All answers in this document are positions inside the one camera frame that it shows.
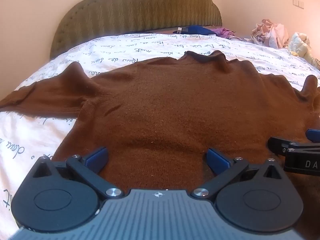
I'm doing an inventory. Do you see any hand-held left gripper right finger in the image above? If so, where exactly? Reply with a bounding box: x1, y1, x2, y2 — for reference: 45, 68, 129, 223
190, 148, 285, 201

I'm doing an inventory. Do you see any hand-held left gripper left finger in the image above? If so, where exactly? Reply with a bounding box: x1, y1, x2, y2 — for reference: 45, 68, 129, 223
31, 147, 125, 200

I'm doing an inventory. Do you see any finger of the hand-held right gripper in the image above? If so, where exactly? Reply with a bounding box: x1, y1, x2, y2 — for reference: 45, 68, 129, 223
267, 136, 320, 156
306, 129, 320, 143

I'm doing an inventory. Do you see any brown knit sweater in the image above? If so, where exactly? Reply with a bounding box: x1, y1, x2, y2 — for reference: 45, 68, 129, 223
0, 50, 320, 220

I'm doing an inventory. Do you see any pile of pink clothes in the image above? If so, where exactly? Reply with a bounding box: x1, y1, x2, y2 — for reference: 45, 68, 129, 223
250, 19, 290, 49

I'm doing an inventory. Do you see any white script-printed blanket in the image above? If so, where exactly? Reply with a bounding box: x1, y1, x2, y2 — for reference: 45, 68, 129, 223
0, 31, 320, 240

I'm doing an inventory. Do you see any pale quilted jacket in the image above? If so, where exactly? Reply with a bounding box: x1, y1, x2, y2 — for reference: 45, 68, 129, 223
287, 32, 320, 67

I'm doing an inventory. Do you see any purple cloth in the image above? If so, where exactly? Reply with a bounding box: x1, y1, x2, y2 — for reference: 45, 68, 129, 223
211, 28, 237, 40

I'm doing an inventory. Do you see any blue cloth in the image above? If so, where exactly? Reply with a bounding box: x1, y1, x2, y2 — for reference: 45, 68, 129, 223
185, 25, 215, 36

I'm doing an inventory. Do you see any green upholstered headboard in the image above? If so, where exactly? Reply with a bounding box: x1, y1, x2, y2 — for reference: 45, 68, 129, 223
49, 0, 223, 60

